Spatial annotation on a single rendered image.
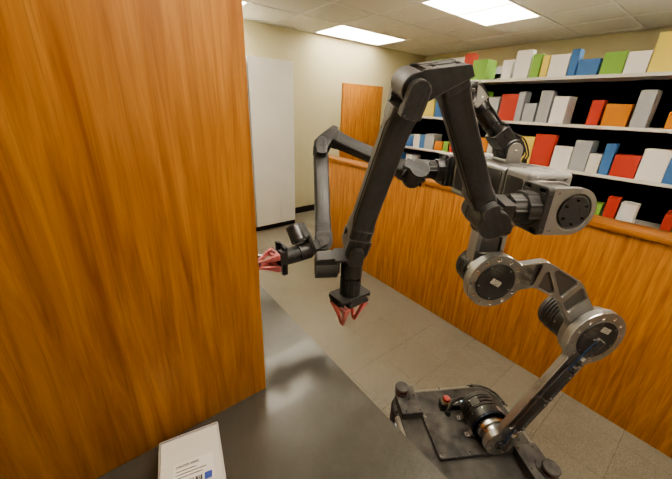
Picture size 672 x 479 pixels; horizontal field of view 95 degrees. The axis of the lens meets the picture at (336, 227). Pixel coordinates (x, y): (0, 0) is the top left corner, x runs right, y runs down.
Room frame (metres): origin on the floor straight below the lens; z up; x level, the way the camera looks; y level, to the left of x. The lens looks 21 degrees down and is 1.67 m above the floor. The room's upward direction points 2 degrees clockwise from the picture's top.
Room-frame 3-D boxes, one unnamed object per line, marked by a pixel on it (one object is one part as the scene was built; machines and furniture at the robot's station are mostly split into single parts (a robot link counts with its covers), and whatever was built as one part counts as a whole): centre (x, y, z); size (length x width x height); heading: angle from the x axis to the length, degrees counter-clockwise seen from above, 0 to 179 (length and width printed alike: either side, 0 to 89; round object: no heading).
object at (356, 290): (0.73, -0.05, 1.21); 0.10 x 0.07 x 0.07; 129
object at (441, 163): (1.24, -0.39, 1.45); 0.09 x 0.08 x 0.12; 8
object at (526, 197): (0.74, -0.46, 1.45); 0.09 x 0.08 x 0.12; 8
